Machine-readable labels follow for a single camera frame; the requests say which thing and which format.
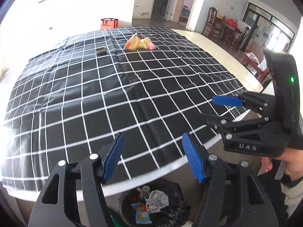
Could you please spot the wooden dining chair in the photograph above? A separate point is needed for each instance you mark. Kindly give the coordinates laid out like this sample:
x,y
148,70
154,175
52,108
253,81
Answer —
x,y
210,23
241,37

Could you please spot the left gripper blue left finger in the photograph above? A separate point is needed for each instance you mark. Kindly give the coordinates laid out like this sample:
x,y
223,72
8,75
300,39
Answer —
x,y
110,155

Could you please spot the orange jelly cup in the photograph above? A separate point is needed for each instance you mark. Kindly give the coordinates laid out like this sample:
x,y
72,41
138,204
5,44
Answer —
x,y
133,43

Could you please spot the yellow jelly cup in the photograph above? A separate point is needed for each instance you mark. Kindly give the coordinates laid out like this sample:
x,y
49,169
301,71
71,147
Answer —
x,y
144,43

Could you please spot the pink pig jelly cup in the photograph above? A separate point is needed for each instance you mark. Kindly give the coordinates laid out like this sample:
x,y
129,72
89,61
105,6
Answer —
x,y
150,46

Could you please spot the black right camera box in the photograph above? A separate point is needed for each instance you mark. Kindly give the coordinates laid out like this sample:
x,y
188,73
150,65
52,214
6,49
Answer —
x,y
283,71

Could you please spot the light blue snack wrapper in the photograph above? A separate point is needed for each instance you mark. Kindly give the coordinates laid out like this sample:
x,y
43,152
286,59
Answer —
x,y
142,215

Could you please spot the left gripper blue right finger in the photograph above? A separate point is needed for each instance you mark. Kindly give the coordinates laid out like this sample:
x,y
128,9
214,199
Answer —
x,y
193,158

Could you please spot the black trash bin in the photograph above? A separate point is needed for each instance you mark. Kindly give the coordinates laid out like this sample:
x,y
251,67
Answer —
x,y
176,214

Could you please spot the wooden dining table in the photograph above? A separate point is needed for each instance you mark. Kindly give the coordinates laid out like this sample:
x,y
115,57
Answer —
x,y
230,32

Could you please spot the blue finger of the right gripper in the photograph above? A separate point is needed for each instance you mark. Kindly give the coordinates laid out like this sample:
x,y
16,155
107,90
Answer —
x,y
227,101
213,120

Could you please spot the orange storage bag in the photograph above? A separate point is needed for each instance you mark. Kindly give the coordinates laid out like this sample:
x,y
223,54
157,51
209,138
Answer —
x,y
109,23

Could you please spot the person's right hand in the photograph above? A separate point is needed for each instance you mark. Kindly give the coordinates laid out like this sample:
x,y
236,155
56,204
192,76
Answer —
x,y
293,159

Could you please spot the round metal jar lid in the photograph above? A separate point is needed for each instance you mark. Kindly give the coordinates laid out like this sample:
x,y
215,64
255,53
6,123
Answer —
x,y
101,50

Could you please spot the black white checkered tablecloth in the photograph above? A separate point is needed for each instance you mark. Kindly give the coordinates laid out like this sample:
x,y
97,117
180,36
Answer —
x,y
68,102

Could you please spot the white purple bread wrapper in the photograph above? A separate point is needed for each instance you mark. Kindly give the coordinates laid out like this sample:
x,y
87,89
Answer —
x,y
157,200

